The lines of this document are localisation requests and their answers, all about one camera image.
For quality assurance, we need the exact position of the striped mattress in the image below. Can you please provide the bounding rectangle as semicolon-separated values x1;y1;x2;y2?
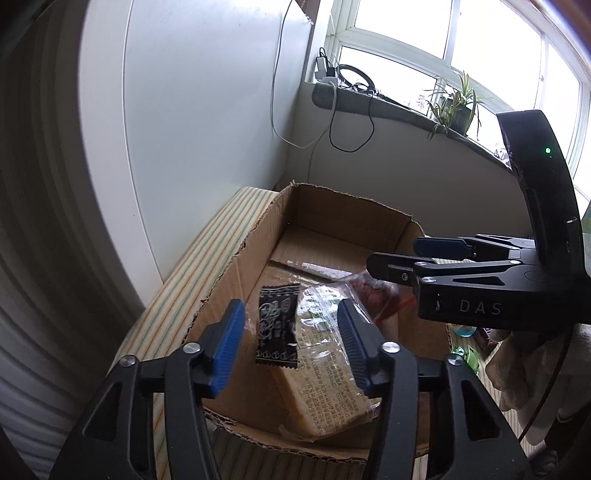
108;187;546;480

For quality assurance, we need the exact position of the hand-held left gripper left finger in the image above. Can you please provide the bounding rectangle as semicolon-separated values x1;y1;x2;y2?
48;299;245;480

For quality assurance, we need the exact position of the white framed window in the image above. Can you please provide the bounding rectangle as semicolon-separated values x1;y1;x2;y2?
323;0;591;199

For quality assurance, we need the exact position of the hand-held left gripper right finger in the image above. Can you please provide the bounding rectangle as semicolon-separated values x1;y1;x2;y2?
337;299;536;480

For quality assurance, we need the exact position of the person's right hand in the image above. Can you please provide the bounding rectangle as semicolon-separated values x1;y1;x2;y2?
489;330;561;411

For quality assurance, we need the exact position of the black ring light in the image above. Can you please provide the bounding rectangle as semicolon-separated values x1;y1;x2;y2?
337;64;416;109

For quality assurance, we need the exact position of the brown cardboard box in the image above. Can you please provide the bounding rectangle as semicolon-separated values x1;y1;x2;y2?
182;182;455;462

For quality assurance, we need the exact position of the white power strip with chargers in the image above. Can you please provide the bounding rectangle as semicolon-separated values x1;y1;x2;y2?
314;48;340;86

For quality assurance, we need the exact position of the red snack packet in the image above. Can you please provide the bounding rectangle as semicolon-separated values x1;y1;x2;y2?
348;272;419;324

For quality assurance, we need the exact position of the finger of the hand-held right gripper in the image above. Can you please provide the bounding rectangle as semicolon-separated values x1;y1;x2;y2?
367;251;536;292
414;234;536;260

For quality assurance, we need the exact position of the potted spider plant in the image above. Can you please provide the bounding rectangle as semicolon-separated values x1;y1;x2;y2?
425;71;497;139

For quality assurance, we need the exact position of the white cable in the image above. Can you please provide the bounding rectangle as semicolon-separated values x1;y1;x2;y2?
272;0;338;149

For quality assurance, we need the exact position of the black snack packet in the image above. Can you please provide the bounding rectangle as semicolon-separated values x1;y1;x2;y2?
253;286;301;367

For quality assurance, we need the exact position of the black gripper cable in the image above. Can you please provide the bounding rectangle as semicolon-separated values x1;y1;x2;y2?
517;323;571;444

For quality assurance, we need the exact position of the grey stone windowsill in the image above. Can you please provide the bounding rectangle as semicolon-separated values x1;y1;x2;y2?
311;83;515;171

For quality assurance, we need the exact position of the clear cracker pack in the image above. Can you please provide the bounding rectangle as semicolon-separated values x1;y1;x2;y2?
272;279;384;439

